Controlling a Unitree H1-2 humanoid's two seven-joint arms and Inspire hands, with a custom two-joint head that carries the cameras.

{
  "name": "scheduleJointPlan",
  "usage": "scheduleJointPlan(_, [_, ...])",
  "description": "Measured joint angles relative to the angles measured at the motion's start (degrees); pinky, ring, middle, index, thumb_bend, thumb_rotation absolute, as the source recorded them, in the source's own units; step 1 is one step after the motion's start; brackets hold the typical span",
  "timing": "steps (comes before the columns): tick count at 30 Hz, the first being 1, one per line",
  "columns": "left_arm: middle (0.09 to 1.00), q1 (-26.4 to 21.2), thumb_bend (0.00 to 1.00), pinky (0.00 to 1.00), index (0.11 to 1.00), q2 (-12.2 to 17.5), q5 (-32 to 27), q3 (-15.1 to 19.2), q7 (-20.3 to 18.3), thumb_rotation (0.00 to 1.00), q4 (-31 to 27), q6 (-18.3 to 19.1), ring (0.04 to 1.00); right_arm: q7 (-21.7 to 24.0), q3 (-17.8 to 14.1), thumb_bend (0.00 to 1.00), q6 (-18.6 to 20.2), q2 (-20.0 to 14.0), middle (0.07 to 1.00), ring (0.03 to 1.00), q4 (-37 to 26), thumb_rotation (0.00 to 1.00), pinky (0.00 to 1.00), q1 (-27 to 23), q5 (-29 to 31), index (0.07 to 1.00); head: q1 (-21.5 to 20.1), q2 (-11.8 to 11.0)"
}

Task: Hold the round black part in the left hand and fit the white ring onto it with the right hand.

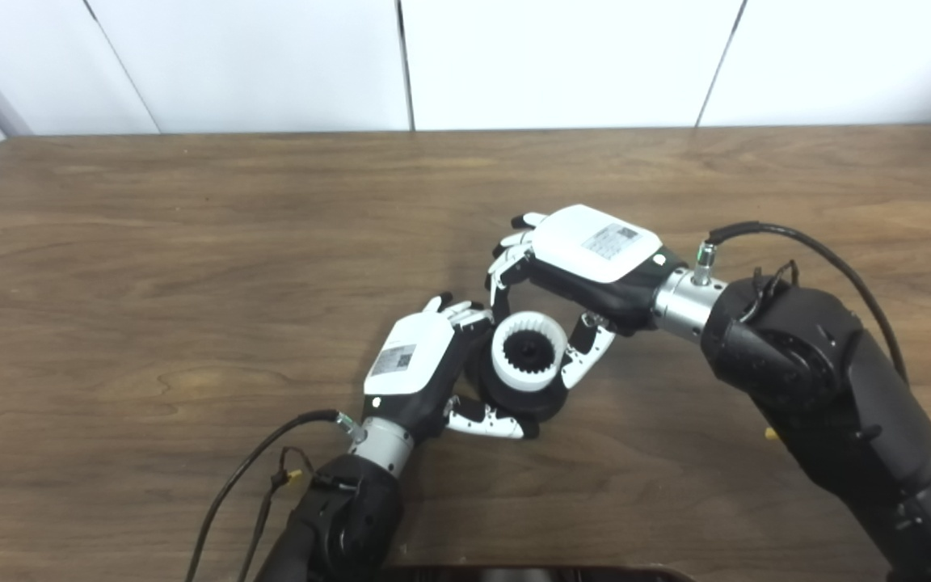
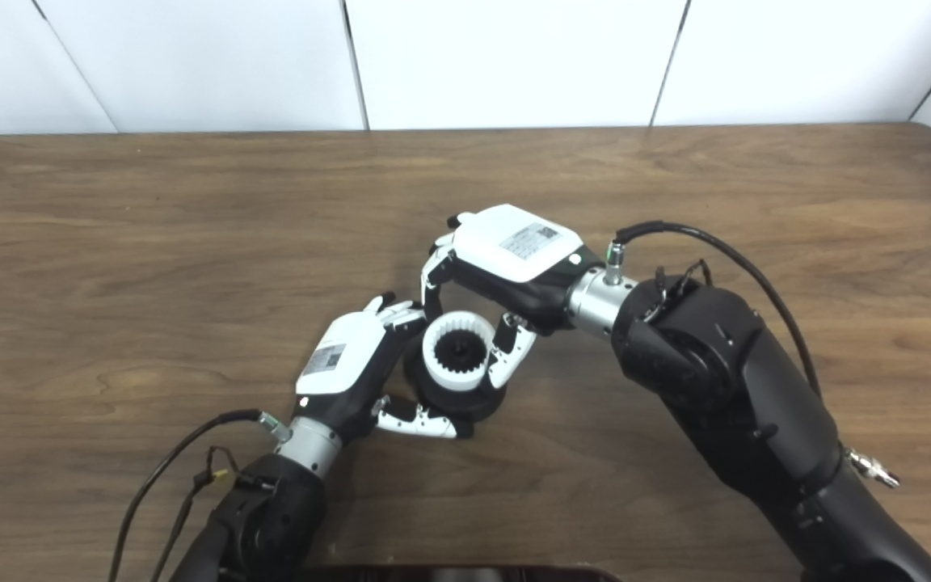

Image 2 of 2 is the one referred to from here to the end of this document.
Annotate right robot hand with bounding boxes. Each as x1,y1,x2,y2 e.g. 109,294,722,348
420,204,605,390

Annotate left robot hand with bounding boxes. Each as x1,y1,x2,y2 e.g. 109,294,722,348
294,293,474,445

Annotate white toothed ring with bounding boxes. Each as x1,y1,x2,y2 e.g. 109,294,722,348
421,311,499,393

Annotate round black stepped part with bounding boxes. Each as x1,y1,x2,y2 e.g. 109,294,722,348
402,323,508,423

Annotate thin right wrist wire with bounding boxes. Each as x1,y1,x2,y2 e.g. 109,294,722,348
650,259,714,324

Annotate thin wrist wire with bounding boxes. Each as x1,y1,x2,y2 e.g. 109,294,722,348
150,446,276,582
650,259,714,324

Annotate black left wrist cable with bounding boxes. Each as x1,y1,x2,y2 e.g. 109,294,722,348
107,409,282,582

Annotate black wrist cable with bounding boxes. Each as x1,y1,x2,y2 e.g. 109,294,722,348
107,409,282,582
611,221,900,488

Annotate thin left wrist wire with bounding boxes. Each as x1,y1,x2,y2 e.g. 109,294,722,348
150,446,276,582

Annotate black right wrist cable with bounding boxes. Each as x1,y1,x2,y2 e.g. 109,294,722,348
611,221,900,488

